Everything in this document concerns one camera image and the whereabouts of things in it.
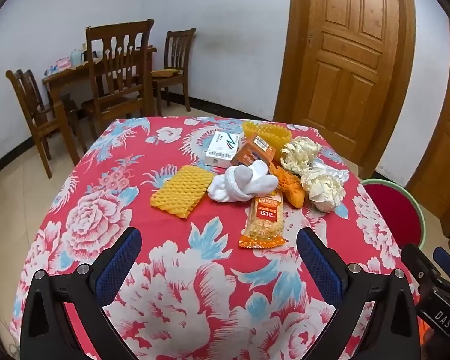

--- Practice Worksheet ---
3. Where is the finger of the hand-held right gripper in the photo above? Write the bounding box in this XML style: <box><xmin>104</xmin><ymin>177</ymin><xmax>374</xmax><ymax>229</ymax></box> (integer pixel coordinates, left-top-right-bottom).
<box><xmin>402</xmin><ymin>244</ymin><xmax>437</xmax><ymax>291</ymax></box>
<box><xmin>433</xmin><ymin>247</ymin><xmax>450</xmax><ymax>284</ymax></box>

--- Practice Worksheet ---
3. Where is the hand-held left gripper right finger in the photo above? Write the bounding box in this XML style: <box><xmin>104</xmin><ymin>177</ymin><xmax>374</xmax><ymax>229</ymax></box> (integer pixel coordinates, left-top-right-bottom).
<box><xmin>297</xmin><ymin>228</ymin><xmax>422</xmax><ymax>360</ymax></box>

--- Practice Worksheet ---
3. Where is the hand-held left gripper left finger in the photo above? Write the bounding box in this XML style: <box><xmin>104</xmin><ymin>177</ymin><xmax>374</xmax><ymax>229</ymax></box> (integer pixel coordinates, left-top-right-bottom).
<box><xmin>20</xmin><ymin>227</ymin><xmax>142</xmax><ymax>360</ymax></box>

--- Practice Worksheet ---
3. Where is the red basin with green rim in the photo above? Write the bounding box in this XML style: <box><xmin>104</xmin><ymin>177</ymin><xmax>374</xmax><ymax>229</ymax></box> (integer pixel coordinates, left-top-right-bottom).
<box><xmin>360</xmin><ymin>179</ymin><xmax>426</xmax><ymax>250</ymax></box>

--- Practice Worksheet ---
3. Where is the orange plastic bag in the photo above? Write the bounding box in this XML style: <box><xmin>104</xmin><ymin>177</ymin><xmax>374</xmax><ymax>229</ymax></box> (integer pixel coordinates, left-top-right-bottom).
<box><xmin>270</xmin><ymin>161</ymin><xmax>308</xmax><ymax>209</ymax></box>

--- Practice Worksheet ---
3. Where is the small orange carton box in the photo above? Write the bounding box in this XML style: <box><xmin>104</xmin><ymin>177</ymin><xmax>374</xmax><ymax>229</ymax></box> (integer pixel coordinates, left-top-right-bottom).
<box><xmin>230</xmin><ymin>135</ymin><xmax>277</xmax><ymax>167</ymax></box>

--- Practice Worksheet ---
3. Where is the red floral tablecloth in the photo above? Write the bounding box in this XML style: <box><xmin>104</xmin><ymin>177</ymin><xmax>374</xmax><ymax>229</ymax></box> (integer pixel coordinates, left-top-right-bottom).
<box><xmin>10</xmin><ymin>116</ymin><xmax>422</xmax><ymax>360</ymax></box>

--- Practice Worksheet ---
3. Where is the orange snack packet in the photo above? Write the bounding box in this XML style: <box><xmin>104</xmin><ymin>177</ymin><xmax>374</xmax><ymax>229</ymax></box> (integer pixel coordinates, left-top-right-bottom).
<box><xmin>238</xmin><ymin>191</ymin><xmax>287</xmax><ymax>250</ymax></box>

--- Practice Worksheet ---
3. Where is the crumpled white tissue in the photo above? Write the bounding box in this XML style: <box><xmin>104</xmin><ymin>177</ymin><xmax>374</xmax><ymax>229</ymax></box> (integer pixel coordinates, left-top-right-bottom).
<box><xmin>300</xmin><ymin>169</ymin><xmax>346</xmax><ymax>212</ymax></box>
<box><xmin>280</xmin><ymin>136</ymin><xmax>323</xmax><ymax>175</ymax></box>

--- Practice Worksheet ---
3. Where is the flat yellow foam fruit net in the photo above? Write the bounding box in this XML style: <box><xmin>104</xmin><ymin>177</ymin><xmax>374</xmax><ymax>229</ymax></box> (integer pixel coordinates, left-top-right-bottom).
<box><xmin>149</xmin><ymin>165</ymin><xmax>214</xmax><ymax>220</ymax></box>

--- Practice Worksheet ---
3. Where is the white sock bundle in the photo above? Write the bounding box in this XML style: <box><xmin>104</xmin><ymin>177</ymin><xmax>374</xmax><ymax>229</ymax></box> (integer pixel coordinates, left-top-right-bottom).
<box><xmin>207</xmin><ymin>159</ymin><xmax>278</xmax><ymax>203</ymax></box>

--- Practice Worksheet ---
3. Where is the yellow foam net cup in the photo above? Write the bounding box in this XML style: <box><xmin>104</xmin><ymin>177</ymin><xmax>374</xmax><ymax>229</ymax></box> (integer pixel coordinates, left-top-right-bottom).
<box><xmin>242</xmin><ymin>120</ymin><xmax>265</xmax><ymax>137</ymax></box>
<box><xmin>257</xmin><ymin>124</ymin><xmax>291</xmax><ymax>151</ymax></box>

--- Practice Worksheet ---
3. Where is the white carton box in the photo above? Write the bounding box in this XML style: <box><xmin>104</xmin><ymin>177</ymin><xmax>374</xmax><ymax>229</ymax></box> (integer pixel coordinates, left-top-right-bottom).
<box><xmin>205</xmin><ymin>131</ymin><xmax>244</xmax><ymax>167</ymax></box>

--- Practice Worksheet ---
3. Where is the tall-backed wooden chair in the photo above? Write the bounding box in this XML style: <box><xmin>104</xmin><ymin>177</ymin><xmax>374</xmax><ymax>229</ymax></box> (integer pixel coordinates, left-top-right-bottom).
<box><xmin>81</xmin><ymin>19</ymin><xmax>156</xmax><ymax>136</ymax></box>

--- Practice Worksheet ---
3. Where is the low wooden chair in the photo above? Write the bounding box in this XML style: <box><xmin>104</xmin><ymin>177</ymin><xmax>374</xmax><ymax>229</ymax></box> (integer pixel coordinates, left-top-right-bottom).
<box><xmin>6</xmin><ymin>69</ymin><xmax>79</xmax><ymax>179</ymax></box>

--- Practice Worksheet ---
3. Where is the wooden dining table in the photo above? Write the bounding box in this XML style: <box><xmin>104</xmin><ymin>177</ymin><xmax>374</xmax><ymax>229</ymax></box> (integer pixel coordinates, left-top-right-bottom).
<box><xmin>41</xmin><ymin>47</ymin><xmax>158</xmax><ymax>121</ymax></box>

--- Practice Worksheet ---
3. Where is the wooden panel door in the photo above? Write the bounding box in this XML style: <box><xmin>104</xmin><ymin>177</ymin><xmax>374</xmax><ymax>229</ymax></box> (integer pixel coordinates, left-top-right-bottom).
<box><xmin>274</xmin><ymin>0</ymin><xmax>416</xmax><ymax>179</ymax></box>

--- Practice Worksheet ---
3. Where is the pink packet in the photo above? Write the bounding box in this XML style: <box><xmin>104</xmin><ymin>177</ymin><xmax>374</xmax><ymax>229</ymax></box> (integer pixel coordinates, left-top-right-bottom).
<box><xmin>44</xmin><ymin>57</ymin><xmax>71</xmax><ymax>76</ymax></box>

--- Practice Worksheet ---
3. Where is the wooden chair with cushion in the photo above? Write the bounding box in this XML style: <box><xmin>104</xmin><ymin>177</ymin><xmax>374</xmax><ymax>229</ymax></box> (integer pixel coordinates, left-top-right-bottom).
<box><xmin>152</xmin><ymin>28</ymin><xmax>197</xmax><ymax>115</ymax></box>

